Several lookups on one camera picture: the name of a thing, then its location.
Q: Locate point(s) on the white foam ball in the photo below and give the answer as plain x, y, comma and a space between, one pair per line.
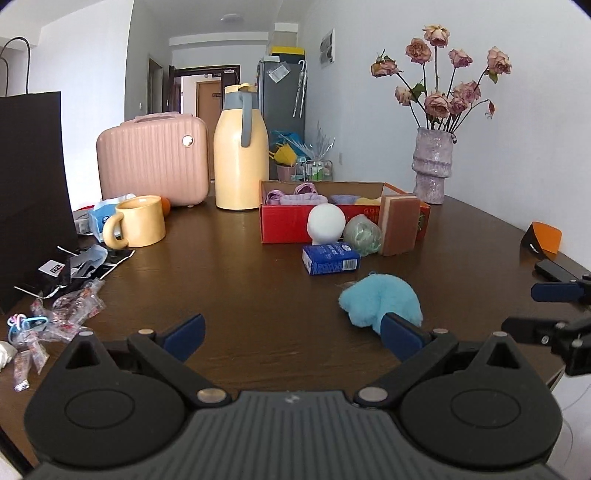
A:
325, 221

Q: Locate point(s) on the mauve satin scrunchie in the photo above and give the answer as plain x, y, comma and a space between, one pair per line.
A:
272, 196

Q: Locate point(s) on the white box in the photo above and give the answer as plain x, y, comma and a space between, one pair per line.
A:
286, 34

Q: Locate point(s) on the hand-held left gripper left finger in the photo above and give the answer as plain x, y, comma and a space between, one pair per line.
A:
184, 337

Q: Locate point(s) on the grey interior door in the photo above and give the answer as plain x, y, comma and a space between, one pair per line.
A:
155, 85

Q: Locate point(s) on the round ceiling lamp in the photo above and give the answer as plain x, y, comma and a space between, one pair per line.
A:
232, 18

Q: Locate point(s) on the blue and white tissue pack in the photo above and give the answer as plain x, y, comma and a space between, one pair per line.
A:
101, 214

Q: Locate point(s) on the paper sheet on refrigerator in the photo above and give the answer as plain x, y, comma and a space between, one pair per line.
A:
278, 74

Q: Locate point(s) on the rack of small bottles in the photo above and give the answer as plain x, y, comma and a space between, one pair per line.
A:
316, 170

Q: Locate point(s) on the small blue carton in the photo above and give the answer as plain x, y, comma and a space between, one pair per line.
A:
330, 261

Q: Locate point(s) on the black paper bag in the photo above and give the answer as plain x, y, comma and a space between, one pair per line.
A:
32, 184

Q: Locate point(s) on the white crumpled tissue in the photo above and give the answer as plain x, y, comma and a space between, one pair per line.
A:
7, 355

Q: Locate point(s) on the lilac textured vase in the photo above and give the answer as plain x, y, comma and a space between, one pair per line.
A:
431, 166

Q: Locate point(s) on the red cardboard box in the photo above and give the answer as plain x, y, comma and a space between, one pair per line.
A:
286, 224

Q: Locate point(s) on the clear folded umbrella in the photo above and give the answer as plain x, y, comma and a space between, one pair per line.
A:
300, 87

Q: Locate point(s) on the wall poster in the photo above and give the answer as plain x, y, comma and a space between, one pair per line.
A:
327, 48

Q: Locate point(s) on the light blue plush toy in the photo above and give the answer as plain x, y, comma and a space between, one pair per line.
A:
378, 297

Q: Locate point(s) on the lavender knitted cloth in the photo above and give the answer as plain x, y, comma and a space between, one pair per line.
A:
304, 200

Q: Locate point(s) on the blue plastic bag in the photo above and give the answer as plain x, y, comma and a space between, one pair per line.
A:
284, 137

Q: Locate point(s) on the green mesh bath sponge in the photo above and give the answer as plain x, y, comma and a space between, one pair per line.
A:
362, 235

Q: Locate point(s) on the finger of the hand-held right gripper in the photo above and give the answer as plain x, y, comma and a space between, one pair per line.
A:
554, 291
526, 328

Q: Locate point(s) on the yellow ceramic mug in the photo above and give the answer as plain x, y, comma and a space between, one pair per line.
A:
143, 224

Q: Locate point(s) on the yellow box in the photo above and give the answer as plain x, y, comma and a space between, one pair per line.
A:
287, 50

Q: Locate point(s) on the dark wooden door frame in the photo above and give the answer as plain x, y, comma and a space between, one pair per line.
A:
175, 92

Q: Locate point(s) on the orange and black box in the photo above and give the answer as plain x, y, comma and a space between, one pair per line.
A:
545, 233

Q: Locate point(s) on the bunch of dried pink roses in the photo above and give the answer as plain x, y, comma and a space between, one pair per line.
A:
436, 104

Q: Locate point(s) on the brown wooden door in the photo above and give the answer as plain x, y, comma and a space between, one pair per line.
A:
207, 104

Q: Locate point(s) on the black power bank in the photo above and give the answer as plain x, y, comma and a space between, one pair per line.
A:
554, 268

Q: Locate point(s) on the pink hard-shell suitcase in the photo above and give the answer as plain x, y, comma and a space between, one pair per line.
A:
152, 157

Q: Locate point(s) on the orange fruit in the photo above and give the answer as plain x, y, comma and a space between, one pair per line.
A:
165, 206

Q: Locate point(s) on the grey refrigerator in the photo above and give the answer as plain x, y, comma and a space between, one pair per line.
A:
281, 106

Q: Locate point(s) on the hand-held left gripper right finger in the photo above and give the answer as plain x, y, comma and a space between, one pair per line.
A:
404, 339

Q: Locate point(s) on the black and white packaging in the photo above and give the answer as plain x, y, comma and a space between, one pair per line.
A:
55, 267

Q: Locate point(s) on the yellow thermos jug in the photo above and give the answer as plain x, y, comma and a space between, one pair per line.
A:
240, 170

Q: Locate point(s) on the brown sponge block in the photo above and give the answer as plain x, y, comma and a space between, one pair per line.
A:
399, 226

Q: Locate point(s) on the pile of clear candy wrappers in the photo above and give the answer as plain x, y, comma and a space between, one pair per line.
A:
69, 304

